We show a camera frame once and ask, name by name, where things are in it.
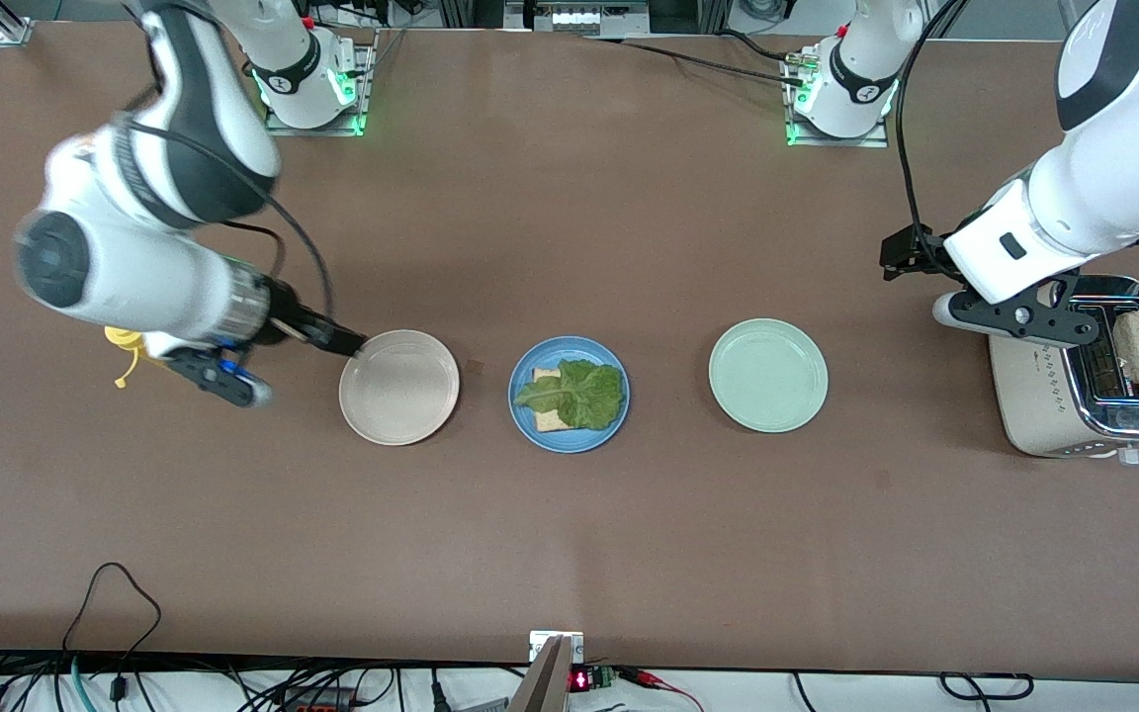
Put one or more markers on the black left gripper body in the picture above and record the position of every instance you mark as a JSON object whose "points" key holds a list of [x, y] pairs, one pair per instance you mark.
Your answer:
{"points": [[911, 252]]}

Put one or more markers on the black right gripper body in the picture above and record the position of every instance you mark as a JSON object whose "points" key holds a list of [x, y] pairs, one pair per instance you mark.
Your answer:
{"points": [[295, 318]]}

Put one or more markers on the yellow squeeze bottle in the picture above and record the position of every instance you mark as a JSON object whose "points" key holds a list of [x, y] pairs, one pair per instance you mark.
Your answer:
{"points": [[122, 338]]}

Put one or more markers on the green lettuce leaf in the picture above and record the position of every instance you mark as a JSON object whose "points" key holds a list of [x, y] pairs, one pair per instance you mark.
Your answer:
{"points": [[579, 396]]}

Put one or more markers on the beige round plate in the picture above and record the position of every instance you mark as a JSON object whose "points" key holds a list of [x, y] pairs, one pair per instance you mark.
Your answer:
{"points": [[398, 388]]}

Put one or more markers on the light green round plate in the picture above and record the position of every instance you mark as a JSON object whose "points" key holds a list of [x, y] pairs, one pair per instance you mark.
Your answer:
{"points": [[768, 376]]}

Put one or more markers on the blue round plate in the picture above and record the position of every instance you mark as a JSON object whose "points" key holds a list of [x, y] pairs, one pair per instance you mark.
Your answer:
{"points": [[569, 443]]}

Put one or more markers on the cream and chrome toaster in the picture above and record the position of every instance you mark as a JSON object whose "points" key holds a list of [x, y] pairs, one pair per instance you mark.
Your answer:
{"points": [[1044, 405]]}

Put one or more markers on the red LED display module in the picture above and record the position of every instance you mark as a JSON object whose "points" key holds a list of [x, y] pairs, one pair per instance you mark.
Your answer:
{"points": [[580, 680]]}

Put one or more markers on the red clip lead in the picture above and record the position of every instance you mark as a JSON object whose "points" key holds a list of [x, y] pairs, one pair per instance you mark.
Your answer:
{"points": [[641, 677]]}

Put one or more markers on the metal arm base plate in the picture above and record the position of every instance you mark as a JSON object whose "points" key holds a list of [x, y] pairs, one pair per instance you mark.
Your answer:
{"points": [[876, 141], [283, 130]]}

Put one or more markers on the grey metal camera stand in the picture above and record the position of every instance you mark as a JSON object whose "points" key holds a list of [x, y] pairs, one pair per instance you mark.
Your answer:
{"points": [[555, 677]]}

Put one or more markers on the aluminium frame profile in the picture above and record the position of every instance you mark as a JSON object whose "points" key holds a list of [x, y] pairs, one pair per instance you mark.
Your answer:
{"points": [[6, 25]]}

